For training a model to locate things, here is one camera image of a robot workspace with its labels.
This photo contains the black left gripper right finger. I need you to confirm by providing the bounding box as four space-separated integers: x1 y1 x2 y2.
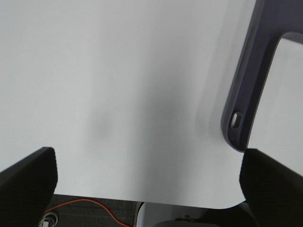
239 148 303 227

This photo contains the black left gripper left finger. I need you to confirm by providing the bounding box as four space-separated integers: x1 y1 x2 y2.
0 147 58 227

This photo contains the purple plastic dustpan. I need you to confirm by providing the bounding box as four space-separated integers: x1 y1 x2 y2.
221 0 303 152

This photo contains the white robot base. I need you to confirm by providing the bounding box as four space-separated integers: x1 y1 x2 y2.
136 202 257 227

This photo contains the orange cable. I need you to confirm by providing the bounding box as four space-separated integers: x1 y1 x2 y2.
44 199 133 227

